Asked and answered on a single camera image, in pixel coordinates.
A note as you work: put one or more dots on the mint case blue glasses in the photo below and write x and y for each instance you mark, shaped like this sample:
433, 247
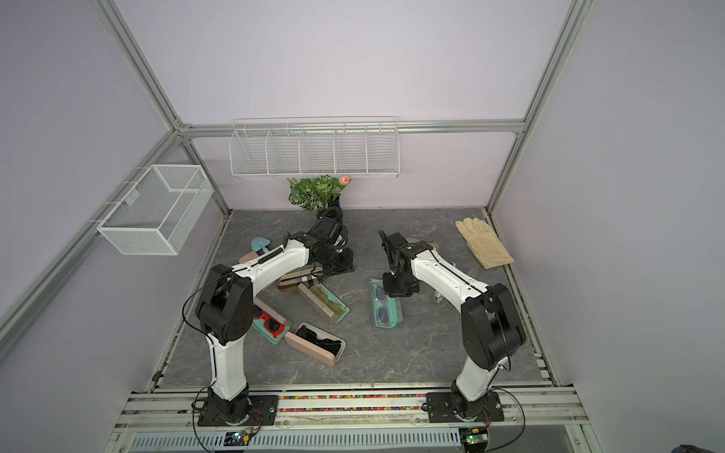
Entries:
386, 310

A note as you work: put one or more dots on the pink hard glasses case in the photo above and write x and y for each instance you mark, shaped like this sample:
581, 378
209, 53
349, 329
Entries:
248, 257

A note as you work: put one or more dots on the plaid beige glasses case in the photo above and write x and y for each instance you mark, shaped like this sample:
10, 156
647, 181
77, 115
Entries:
307, 276

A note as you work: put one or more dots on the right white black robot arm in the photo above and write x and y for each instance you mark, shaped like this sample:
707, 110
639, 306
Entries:
492, 331

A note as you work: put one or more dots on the grey mint case red sunglasses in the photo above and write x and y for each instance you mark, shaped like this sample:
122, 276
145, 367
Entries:
273, 313

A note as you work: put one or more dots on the teal plastic scraper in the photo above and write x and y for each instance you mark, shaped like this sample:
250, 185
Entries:
260, 245

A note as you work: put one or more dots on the long white wire shelf basket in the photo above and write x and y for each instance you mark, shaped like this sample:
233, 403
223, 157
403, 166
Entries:
363, 146

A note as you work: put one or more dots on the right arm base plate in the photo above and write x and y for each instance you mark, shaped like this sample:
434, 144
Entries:
449, 407

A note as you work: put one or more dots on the pink case black sunglasses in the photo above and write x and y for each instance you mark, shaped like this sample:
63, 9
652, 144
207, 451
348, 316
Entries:
313, 351

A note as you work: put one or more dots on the white vented cable duct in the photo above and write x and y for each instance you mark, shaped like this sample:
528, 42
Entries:
296, 440

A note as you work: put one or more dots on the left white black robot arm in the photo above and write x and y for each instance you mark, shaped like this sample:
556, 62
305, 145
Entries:
225, 306

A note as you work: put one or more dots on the beige work glove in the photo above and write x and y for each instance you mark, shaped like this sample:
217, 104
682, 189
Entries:
483, 242

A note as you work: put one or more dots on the green plant in black vase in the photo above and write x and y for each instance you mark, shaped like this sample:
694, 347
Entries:
317, 194

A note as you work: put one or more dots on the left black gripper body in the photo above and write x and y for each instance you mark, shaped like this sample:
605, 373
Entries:
335, 261

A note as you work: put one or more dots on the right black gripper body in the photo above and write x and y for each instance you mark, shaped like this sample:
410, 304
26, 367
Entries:
395, 286

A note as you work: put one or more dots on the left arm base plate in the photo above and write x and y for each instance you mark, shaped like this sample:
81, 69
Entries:
251, 411

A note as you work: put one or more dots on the white wire mesh side basket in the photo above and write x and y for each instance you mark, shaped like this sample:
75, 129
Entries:
158, 213

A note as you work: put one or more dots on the grey case mint lining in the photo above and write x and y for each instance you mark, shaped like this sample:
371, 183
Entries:
312, 300

